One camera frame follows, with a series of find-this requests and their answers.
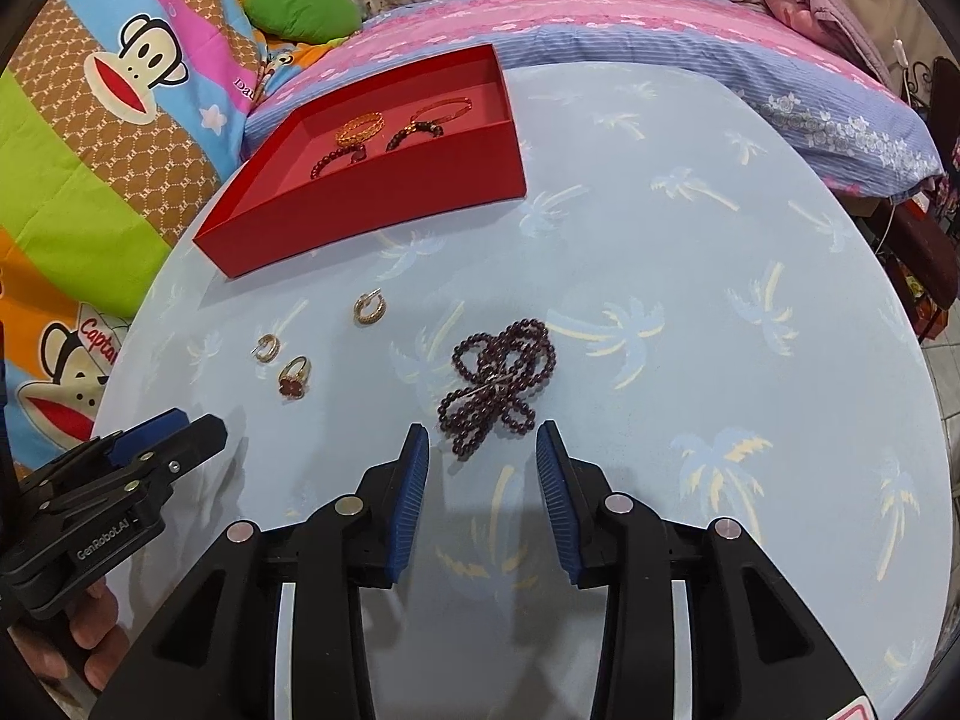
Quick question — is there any person's left hand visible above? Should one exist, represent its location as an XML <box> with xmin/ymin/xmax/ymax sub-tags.
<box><xmin>11</xmin><ymin>581</ymin><xmax>132</xmax><ymax>695</ymax></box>

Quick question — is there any dark bead bracelet with gold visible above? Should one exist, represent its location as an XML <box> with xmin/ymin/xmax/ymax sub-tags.
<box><xmin>385</xmin><ymin>120</ymin><xmax>445</xmax><ymax>152</ymax></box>

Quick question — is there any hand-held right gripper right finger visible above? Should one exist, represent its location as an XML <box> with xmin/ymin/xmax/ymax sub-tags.
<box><xmin>535</xmin><ymin>421</ymin><xmax>877</xmax><ymax>720</ymax></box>

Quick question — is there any red cardboard box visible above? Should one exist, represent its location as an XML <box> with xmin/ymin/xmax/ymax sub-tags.
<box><xmin>193</xmin><ymin>43</ymin><xmax>528</xmax><ymax>280</ymax></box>

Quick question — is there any wide gold woven bangle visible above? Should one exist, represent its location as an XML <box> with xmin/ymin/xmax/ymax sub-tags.
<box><xmin>335</xmin><ymin>112</ymin><xmax>387</xmax><ymax>151</ymax></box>

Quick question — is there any garnet bead necklace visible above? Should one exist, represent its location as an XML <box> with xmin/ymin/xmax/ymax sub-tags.
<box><xmin>437</xmin><ymin>319</ymin><xmax>557</xmax><ymax>460</ymax></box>

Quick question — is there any gold ring with red flower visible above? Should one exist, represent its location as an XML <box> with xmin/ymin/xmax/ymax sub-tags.
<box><xmin>277</xmin><ymin>356</ymin><xmax>313</xmax><ymax>398</ymax></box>

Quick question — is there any dark red bead bracelet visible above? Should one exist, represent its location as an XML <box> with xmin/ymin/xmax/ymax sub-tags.
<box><xmin>309</xmin><ymin>144</ymin><xmax>368</xmax><ymax>181</ymax></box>

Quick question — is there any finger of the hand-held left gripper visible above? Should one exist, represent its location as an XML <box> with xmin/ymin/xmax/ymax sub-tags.
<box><xmin>15</xmin><ymin>408</ymin><xmax>189</xmax><ymax>500</ymax></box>
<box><xmin>37</xmin><ymin>414</ymin><xmax>229</xmax><ymax>517</ymax></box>

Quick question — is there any thin gold bangle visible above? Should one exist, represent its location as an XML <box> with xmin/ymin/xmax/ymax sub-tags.
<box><xmin>409</xmin><ymin>95</ymin><xmax>475</xmax><ymax>125</ymax></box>

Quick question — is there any green plush cushion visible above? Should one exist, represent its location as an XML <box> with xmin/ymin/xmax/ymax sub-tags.
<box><xmin>249</xmin><ymin>0</ymin><xmax>362</xmax><ymax>46</ymax></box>

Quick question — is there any crumpled purple-pink cloth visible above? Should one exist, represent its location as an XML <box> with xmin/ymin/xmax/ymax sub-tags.
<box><xmin>754</xmin><ymin>0</ymin><xmax>893</xmax><ymax>87</ymax></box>

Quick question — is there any colourful cartoon monkey blanket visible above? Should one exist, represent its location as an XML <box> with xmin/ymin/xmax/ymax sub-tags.
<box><xmin>0</xmin><ymin>0</ymin><xmax>301</xmax><ymax>481</ymax></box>

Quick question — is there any pink and blue striped quilt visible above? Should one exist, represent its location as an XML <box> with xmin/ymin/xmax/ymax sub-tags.
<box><xmin>246</xmin><ymin>0</ymin><xmax>942</xmax><ymax>203</ymax></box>

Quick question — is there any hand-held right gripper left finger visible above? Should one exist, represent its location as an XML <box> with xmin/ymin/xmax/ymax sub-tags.
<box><xmin>88</xmin><ymin>424</ymin><xmax>431</xmax><ymax>720</ymax></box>

